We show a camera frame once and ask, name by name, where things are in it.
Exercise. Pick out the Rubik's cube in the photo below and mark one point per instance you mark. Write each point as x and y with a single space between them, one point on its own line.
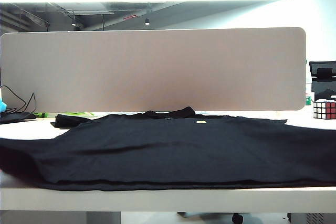
324 110

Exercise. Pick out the green and white box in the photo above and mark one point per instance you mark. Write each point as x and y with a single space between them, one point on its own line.
308 101

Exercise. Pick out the green marker pen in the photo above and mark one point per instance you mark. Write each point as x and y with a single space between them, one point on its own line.
42 115

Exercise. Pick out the green paper sheet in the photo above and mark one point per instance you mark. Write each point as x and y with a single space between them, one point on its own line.
86 114

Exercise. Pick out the black mesh office chair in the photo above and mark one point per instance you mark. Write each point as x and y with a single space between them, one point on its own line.
323 89

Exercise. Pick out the beige desk divider panel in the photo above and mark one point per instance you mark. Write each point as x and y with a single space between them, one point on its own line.
157 72

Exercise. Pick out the grey vented cabinet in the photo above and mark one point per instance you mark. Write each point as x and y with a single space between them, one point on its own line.
312 218

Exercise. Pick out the black ceiling spotlight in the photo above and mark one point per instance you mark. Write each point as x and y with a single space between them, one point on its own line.
147 21
74 23

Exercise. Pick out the red ceiling sign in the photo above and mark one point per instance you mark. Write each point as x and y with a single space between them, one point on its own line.
130 17

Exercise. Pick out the black polo T-shirt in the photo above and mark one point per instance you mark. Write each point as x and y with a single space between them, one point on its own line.
168 153

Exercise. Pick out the black flat pad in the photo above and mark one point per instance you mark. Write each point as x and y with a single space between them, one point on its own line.
15 117

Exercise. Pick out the cyan soft object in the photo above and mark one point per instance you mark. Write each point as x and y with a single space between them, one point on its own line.
2 106

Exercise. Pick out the black chair caster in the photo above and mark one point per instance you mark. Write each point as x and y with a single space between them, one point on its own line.
237 218

